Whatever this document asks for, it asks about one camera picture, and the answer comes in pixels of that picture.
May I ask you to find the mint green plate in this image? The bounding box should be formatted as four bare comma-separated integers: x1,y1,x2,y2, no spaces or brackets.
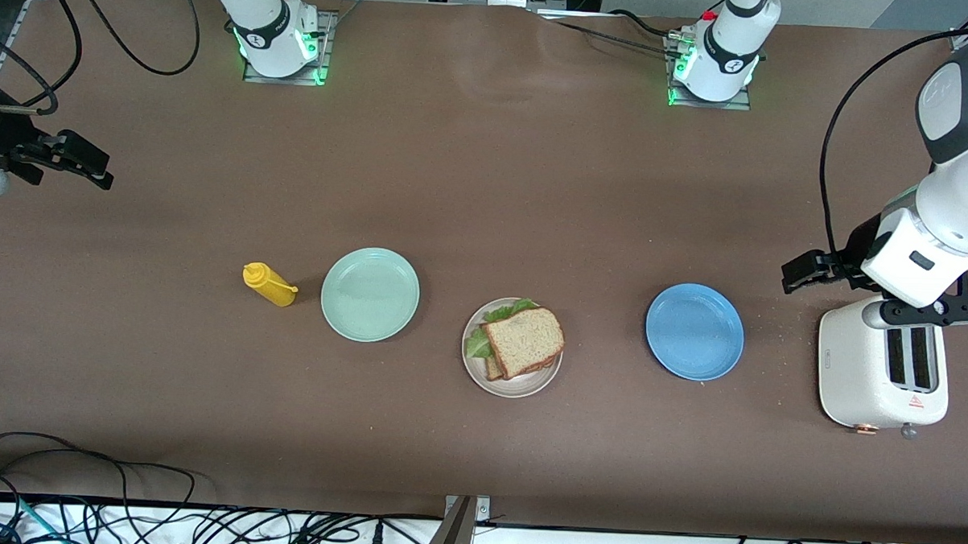
319,245,422,344

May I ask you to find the brown bread slice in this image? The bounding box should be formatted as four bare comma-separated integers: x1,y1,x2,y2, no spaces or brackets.
484,354,560,385
479,305,567,382

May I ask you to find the green lettuce leaf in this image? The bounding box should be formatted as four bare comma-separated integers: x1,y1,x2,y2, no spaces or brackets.
464,296,537,361

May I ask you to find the beige plate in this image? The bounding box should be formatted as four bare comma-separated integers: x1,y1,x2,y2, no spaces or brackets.
459,295,566,400

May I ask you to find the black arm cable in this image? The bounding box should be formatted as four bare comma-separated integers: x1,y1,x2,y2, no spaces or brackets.
0,0,203,122
815,19,968,262

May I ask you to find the white two-slot toaster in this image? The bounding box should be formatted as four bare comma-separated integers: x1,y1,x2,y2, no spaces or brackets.
815,304,953,440

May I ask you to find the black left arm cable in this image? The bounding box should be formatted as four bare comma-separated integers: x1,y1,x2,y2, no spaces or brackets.
815,19,968,262

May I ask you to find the long looping black cable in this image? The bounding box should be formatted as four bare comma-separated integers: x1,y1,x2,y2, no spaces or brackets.
0,431,199,544

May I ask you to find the blue plate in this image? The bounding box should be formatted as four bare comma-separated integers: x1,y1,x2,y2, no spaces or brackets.
644,282,747,383

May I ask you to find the black cable tangle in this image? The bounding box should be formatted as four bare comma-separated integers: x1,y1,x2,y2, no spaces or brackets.
80,500,444,544

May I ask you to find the metal post bracket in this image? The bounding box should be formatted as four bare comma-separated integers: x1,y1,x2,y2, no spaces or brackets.
422,493,493,544

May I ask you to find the yellow squeeze bottle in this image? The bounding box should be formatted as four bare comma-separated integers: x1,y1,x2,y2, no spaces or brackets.
241,262,301,308

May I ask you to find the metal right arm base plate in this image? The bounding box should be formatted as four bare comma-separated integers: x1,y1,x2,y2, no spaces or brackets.
242,6,339,87

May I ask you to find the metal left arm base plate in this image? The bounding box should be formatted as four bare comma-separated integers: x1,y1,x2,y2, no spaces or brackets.
667,33,755,111

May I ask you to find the black base cable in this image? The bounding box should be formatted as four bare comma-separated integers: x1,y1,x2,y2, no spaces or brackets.
532,6,691,63

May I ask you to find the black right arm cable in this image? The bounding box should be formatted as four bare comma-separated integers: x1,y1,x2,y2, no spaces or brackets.
0,0,203,122

